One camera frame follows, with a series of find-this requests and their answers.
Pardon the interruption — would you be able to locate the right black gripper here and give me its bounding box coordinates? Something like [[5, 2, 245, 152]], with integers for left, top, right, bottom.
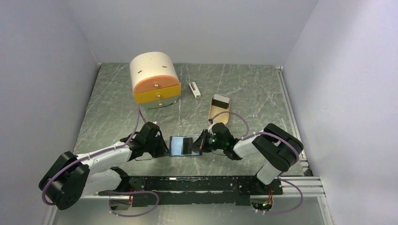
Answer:
[[189, 129, 225, 153]]

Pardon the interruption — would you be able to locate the blue leather card holder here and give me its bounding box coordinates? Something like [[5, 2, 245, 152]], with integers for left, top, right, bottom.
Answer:
[[168, 136, 202, 157]]

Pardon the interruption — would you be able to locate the beige oval tray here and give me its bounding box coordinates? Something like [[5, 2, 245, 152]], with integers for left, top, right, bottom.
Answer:
[[208, 104, 230, 125]]

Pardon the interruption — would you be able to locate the stack of credit cards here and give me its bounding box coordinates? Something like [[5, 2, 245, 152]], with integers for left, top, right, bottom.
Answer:
[[211, 94, 230, 109]]

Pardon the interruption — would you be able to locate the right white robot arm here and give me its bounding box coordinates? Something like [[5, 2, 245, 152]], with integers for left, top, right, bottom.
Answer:
[[188, 122, 304, 194]]

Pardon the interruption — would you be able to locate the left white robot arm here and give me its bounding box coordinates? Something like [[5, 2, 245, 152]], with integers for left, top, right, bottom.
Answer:
[[38, 122, 168, 210]]

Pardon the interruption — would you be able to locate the small white rectangular block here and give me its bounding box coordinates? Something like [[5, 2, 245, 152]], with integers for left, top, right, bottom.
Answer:
[[188, 82, 201, 98]]

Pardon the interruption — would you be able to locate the round pastel drawer cabinet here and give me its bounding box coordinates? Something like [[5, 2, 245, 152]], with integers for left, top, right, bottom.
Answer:
[[129, 52, 181, 109]]

